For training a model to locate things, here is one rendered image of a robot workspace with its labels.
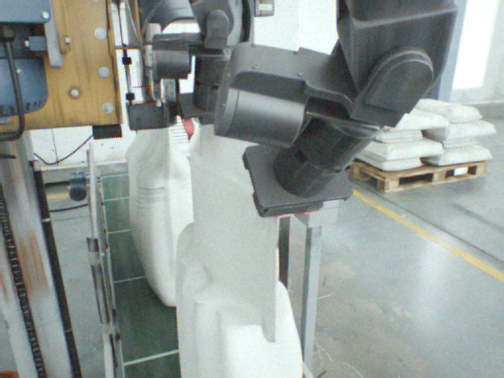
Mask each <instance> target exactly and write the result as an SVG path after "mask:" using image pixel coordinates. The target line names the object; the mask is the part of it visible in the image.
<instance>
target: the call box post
mask: <svg viewBox="0 0 504 378"><path fill-rule="evenodd" d="M321 236H322V226H317V227H306V246H305V260H304V275H303V290H302V304H301V319H300V348H301V355H302V361H303V362H304V363H305V365H306V367H308V369H309V371H310V372H311V371H312V361H313V349H314V328H315V316H316V305H317V293H318V282H319V271H320V248H321Z"/></svg>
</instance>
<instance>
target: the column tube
mask: <svg viewBox="0 0 504 378"><path fill-rule="evenodd" d="M0 155H7V156H15V157H16V159H10V158H0V177H1V183H2V185H3V191H4V197H5V199H6V202H7V211H8V213H9V216H10V219H11V226H12V229H13V232H14V236H13V237H15V243H16V247H17V250H18V253H19V262H20V264H21V267H22V270H23V275H24V281H25V286H26V288H27V291H28V298H29V301H30V305H31V311H32V318H33V321H34V324H35V329H36V331H37V340H38V341H39V344H40V350H41V352H42V360H43V362H44V366H45V371H46V375H47V378H75V374H74V371H73V367H72V358H71V354H70V351H69V348H68V343H67V336H66V333H64V331H65V328H64V324H63V319H62V311H61V307H60V303H59V300H58V296H57V287H56V283H55V279H54V276H53V271H52V264H51V260H50V257H49V252H48V244H47V239H46V236H45V231H44V228H43V221H41V220H42V216H41V212H40V206H39V200H38V196H37V193H36V192H37V191H36V188H35V181H34V175H33V173H32V168H31V167H30V164H29V160H33V159H35V155H34V151H33V147H32V136H31V132H30V130H27V131H24V134H23V136H22V137H21V138H20V139H19V140H16V141H14V142H4V143H0ZM4 239H5V238H3V235H2V228H1V224H0V308H1V311H2V313H3V320H4V322H5V326H6V329H7V332H8V338H9V341H10V344H11V347H12V353H13V355H14V358H15V361H16V365H17V370H18V374H19V377H20V378H38V373H37V372H36V369H35V363H34V362H33V355H32V350H31V346H30V342H29V337H28V332H27V330H26V327H25V320H24V317H23V313H22V311H23V310H21V307H20V299H19V297H18V295H17V291H16V285H15V282H14V276H13V274H12V271H11V264H10V261H9V258H8V255H7V252H8V251H7V248H6V245H5V241H4Z"/></svg>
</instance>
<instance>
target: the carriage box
mask: <svg viewBox="0 0 504 378"><path fill-rule="evenodd" d="M64 1H65V5H66V17H67V22H68V28H69V36H70V43H71V47H72V50H70V51H69V52H68V53H67V54H64V65H63V66H62V67H60V68H51V64H50V60H49V56H48V51H47V50H41V51H35V52H34V56H41V57H42V58H43V60H44V65H45V71H46V81H47V85H48V91H49V98H48V100H47V102H46V103H45V106H44V107H43V108H42V109H41V110H39V111H35V112H32V113H29V114H25V129H24V131H27V130H39V129H51V128H75V127H87V126H99V125H111V124H119V122H120V124H123V123H124V122H123V114H122V99H121V92H120V86H119V78H118V75H119V72H118V65H117V57H116V50H115V35H114V28H113V22H112V7H111V0H64ZM33 27H34V31H35V36H45V32H44V24H33ZM9 120H10V121H6V122H0V133H3V132H15V131H18V130H19V116H9Z"/></svg>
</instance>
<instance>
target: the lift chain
mask: <svg viewBox="0 0 504 378"><path fill-rule="evenodd" d="M0 190H1V191H0V196H1V199H0V204H3V205H0V224H1V228H2V235H3V238H5V239H4V241H5V245H6V248H7V251H8V252H7V255H8V258H9V261H10V264H11V271H12V274H13V276H14V282H15V285H16V291H17V295H18V297H19V299H20V307H21V310H23V311H22V313H23V317H24V320H25V327H26V330H27V332H28V337H29V342H30V346H31V353H32V355H33V362H34V363H35V369H36V372H37V373H38V378H47V375H46V371H45V366H44V362H43V360H42V352H41V350H40V344H39V341H38V340H37V331H36V329H35V324H34V321H33V318H32V310H31V305H30V301H29V298H28V291H27V288H26V286H25V281H24V275H23V270H22V267H21V264H20V262H19V253H18V250H17V247H16V243H15V237H13V236H14V232H13V229H12V226H11V219H10V216H9V213H8V211H7V202H6V199H5V197H4V191H3V185H2V183H1V177H0ZM1 210H4V212H5V213H1ZM2 217H7V218H6V219H2ZM4 223H6V224H7V225H4ZM5 230H10V231H8V232H6V231H5ZM9 236H11V238H10V239H7V237H9ZM8 243H13V244H11V245H9V244H8ZM11 249H14V251H12V252H11ZM12 256H15V257H12ZM14 262H17V264H14ZM16 268H19V270H14V269H16ZM16 275H19V276H16ZM19 280H21V282H17V281H19ZM20 286H23V287H20ZM20 291H23V292H24V293H20ZM22 297H24V298H25V299H22ZM24 303H26V304H27V305H24ZM25 309H28V310H25ZM26 314H30V315H29V316H26ZM28 320H30V321H28ZM30 325H32V327H29V326H30ZM31 331H33V332H31ZM31 336H35V337H31ZM33 341H35V342H33ZM36 346H37V347H36ZM36 351H37V353H35V352H36ZM38 356H39V357H38ZM39 366H41V367H39ZM40 371H42V372H40ZM41 376H43V377H41Z"/></svg>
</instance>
